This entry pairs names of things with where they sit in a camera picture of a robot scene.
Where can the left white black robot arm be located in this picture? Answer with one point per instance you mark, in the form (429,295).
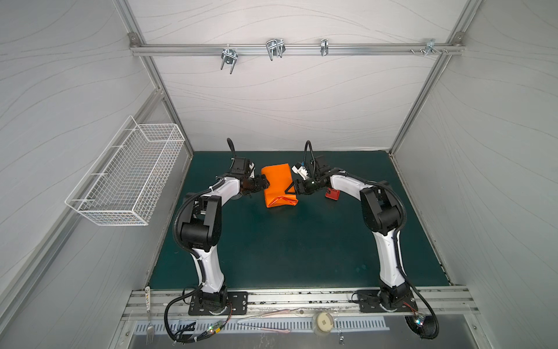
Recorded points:
(197,228)

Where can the red tape dispenser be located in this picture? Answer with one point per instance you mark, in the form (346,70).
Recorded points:
(333,194)

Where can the aluminium crossbar rail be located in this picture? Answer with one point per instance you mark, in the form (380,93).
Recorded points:
(314,49)

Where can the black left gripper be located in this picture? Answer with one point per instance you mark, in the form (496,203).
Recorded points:
(256,183)

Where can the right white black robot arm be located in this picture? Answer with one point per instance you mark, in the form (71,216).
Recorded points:
(384,214)

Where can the left metal u-bolt clamp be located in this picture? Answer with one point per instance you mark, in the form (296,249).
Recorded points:
(229,57)

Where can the white wire basket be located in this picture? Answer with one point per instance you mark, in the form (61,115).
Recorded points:
(125,182)

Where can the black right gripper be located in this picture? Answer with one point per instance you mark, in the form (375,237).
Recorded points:
(303,185)

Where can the right metal bolt clamp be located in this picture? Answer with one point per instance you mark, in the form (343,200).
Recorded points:
(430,48)

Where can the middle metal u-bolt clamp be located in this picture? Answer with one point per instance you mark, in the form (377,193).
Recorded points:
(275,48)

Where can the fork hanging at front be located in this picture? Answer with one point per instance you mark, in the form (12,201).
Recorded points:
(150,330)

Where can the metal u-bolt clamp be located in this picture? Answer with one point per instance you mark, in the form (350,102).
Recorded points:
(229,57)
(275,48)

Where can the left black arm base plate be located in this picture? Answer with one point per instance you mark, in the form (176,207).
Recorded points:
(237,302)

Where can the orange wrapping paper sheet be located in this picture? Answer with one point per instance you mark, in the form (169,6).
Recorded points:
(277,194)

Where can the white slotted vent strip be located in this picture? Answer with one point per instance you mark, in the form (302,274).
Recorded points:
(293,325)

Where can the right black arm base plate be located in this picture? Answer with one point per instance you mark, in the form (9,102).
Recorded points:
(370,301)

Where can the small metal bracket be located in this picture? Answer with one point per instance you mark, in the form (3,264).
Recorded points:
(324,47)

